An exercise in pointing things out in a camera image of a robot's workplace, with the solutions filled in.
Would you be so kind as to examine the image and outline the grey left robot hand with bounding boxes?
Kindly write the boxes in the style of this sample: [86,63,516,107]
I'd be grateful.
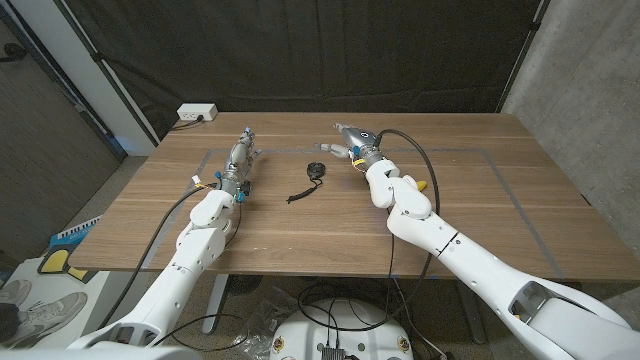
[218,127,263,204]

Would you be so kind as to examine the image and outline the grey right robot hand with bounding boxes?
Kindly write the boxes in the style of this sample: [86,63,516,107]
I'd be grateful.
[314,122,386,172]

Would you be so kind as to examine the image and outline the black stopwatch with lanyard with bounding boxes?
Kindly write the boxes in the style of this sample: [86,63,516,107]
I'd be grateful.
[285,161,327,205]

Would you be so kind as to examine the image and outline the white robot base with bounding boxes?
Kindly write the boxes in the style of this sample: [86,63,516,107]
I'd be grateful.
[269,298,415,360]

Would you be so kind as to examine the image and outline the white power strip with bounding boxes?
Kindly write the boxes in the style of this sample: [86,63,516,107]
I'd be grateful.
[176,103,219,123]

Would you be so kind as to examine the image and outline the black backdrop curtain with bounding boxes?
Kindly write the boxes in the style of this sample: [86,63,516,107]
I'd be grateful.
[63,0,547,142]

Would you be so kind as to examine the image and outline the black round floor fan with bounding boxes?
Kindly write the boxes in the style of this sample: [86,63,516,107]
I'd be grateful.
[227,274,264,297]

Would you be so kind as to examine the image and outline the white table leg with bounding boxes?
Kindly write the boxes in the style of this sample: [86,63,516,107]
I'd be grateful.
[201,273,232,335]

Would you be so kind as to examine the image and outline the black backdrop pole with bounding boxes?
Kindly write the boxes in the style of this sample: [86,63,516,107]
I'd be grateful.
[493,0,551,114]
[51,0,162,147]

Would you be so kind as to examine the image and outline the clear plastic bag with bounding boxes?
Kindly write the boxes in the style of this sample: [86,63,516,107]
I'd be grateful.
[238,286,297,360]

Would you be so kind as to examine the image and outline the blue white booklet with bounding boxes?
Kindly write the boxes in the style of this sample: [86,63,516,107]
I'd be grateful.
[48,215,104,250]

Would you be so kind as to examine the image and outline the grey table leg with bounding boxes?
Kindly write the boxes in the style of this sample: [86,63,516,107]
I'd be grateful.
[456,279,488,346]

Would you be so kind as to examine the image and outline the white mat with yellow shape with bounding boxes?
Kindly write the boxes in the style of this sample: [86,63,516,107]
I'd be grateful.
[0,246,112,350]

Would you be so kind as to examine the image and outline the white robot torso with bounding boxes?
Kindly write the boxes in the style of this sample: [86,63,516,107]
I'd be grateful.
[0,346,202,360]

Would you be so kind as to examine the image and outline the grey sneaker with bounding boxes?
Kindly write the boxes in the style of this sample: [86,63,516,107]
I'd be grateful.
[0,278,33,307]
[2,291,89,347]

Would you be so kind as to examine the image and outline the black power strip cord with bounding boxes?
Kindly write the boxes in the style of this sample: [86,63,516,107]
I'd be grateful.
[171,115,205,132]

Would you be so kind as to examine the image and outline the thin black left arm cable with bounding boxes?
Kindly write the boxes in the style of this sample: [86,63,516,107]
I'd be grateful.
[153,201,250,352]

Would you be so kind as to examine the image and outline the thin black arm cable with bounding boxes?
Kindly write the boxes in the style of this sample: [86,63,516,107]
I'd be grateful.
[153,201,250,352]
[385,233,396,314]

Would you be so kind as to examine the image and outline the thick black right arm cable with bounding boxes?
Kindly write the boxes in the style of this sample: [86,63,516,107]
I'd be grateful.
[296,128,442,334]

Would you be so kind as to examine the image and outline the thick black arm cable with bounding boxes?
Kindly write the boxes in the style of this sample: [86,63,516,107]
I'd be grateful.
[296,128,442,334]
[97,181,222,329]

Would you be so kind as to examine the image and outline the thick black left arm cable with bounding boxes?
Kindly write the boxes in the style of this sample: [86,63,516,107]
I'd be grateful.
[97,181,222,329]

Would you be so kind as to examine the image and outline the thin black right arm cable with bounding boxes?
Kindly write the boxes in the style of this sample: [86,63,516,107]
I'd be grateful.
[385,233,396,314]

